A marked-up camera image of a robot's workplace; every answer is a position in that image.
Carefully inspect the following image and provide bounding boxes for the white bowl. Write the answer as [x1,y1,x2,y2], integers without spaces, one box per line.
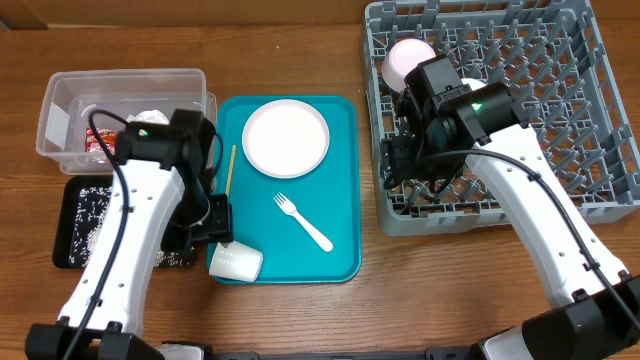
[461,77,487,91]

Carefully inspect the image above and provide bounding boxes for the frosted white cup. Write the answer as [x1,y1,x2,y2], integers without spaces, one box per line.
[208,241,264,283]

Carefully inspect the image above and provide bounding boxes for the black tray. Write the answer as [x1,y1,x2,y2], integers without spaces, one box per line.
[51,174,202,270]

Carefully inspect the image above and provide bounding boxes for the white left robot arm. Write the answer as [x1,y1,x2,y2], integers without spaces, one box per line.
[25,109,231,360]

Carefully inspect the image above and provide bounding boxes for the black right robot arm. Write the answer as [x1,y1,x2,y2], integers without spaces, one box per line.
[384,55,639,360]

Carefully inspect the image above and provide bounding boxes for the teal plastic tray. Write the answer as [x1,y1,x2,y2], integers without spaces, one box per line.
[216,95,362,285]

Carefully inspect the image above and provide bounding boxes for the spilled rice and nuts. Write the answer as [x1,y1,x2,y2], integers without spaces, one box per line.
[69,185,196,268]

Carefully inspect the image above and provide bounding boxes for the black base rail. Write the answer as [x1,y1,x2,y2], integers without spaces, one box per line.
[159,346,481,360]

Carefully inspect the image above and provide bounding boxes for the large white plate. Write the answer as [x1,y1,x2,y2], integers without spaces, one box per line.
[242,99,330,179]

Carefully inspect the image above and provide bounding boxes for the clear plastic bin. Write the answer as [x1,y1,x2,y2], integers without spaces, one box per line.
[36,68,217,175]

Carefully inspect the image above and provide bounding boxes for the bowl with rice and nuts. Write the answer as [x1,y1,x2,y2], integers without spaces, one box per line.
[381,39,436,93]

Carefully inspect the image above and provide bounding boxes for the white plastic fork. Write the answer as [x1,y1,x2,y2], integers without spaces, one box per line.
[274,192,334,252]

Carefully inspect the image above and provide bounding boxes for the wooden chopstick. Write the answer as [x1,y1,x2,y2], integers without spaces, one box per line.
[225,144,237,197]

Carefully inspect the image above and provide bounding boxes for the grey dishwasher rack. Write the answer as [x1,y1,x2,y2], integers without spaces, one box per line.
[363,0,639,236]

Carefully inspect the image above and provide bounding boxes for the red snack wrapper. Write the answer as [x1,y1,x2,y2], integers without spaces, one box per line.
[84,126,119,154]

